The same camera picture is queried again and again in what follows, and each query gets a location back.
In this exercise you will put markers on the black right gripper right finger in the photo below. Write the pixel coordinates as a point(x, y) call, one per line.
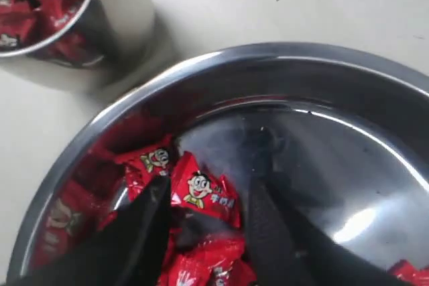
point(287, 249)

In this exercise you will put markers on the stainless steel bowl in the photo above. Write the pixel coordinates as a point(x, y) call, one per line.
point(347, 132)

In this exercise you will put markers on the stainless steel cup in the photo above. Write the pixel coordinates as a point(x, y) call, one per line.
point(74, 44)

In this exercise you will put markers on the red candy with cartoon face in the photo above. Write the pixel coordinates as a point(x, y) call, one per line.
point(200, 191)

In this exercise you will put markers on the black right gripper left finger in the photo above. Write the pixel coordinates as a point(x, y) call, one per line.
point(128, 251)

